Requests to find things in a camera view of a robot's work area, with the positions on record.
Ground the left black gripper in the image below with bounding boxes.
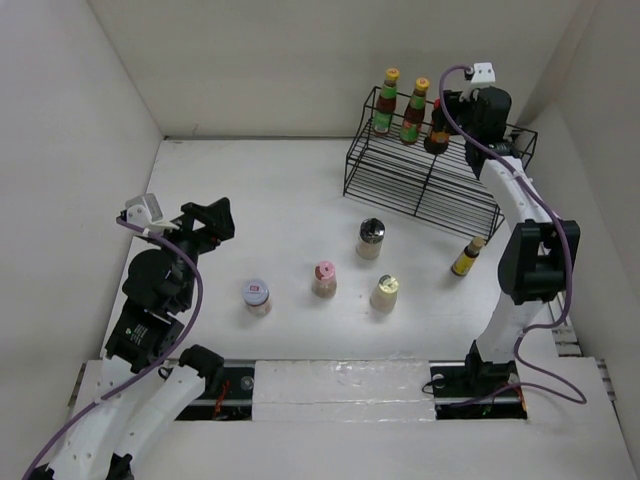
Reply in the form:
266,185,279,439
148,196,234,308

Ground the red lid dark jar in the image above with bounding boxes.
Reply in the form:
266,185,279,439
424,98,451,155

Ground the red green sauce bottle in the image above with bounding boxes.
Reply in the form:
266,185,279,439
399,77,430,145

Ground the green label sauce bottle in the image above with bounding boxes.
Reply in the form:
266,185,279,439
371,68,400,136

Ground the black cap spice shaker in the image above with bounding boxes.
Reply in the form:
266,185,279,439
356,217,386,260

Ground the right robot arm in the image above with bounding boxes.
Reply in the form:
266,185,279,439
439,87,580,402

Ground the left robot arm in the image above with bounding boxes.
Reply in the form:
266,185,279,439
23,194,235,479

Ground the white lid glass jar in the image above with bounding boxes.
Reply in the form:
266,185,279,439
242,279,272,317

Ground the pink cap spice shaker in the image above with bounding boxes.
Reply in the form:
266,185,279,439
312,261,337,299

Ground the small yellow brown bottle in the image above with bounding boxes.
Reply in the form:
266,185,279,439
451,236,486,277

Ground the yellow cap spice shaker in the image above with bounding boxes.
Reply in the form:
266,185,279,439
370,274,399,313

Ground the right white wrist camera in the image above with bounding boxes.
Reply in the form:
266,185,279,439
461,62,496,101

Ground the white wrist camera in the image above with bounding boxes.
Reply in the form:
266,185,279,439
125,193,164,232
461,62,496,101

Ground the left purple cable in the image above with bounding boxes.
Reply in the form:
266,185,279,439
22,217,206,480

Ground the purple cable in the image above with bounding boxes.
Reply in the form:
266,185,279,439
438,64,587,407
22,217,206,480

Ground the black wire rack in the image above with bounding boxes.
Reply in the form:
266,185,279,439
341,87,539,237

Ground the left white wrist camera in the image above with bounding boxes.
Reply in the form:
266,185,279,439
125,193,164,232

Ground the black mounting rail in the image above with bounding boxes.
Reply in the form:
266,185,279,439
178,359,527,423

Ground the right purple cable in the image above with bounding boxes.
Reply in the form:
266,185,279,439
438,64,587,407

